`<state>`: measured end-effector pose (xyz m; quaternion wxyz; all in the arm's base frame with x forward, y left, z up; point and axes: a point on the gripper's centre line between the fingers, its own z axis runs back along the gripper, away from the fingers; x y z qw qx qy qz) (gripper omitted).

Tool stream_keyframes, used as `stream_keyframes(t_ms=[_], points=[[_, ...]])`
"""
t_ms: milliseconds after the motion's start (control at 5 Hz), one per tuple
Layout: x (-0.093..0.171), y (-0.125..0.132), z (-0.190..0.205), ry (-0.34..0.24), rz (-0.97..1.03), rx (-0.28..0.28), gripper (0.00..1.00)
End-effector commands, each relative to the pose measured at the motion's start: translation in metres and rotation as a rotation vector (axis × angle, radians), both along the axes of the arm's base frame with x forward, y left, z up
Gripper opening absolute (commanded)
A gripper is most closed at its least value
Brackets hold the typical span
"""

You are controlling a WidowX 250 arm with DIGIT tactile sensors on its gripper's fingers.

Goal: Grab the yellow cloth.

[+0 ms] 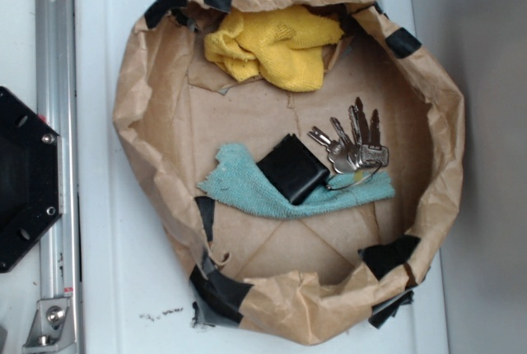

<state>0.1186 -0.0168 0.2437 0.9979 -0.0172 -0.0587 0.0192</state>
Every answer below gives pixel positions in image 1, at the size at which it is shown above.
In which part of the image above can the teal microfibre cloth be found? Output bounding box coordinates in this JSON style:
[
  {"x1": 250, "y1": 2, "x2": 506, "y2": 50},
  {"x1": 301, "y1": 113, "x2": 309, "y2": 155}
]
[{"x1": 197, "y1": 143, "x2": 395, "y2": 220}]

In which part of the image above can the silver key bunch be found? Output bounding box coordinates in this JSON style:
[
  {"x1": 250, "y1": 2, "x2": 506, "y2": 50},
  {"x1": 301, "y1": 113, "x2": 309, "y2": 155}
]
[{"x1": 308, "y1": 97, "x2": 389, "y2": 174}]

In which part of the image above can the aluminium frame rail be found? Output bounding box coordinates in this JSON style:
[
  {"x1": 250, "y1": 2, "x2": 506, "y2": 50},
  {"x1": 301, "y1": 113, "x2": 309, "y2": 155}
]
[{"x1": 35, "y1": 0, "x2": 85, "y2": 353}]

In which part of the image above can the yellow microfibre cloth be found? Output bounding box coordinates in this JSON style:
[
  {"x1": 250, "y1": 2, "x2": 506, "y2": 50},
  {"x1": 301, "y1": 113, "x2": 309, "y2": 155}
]
[{"x1": 204, "y1": 5, "x2": 344, "y2": 92}]

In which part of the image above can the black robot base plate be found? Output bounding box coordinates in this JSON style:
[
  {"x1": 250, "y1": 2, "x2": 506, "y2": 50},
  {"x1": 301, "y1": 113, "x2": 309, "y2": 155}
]
[{"x1": 1, "y1": 86, "x2": 62, "y2": 273}]

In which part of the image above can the black wallet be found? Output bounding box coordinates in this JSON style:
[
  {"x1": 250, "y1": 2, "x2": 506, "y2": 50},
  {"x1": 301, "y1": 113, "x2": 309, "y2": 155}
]
[{"x1": 257, "y1": 134, "x2": 330, "y2": 206}]

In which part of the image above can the metal corner bracket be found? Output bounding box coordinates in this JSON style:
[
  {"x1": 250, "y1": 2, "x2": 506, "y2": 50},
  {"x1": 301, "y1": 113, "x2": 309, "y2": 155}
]
[{"x1": 22, "y1": 297, "x2": 77, "y2": 353}]

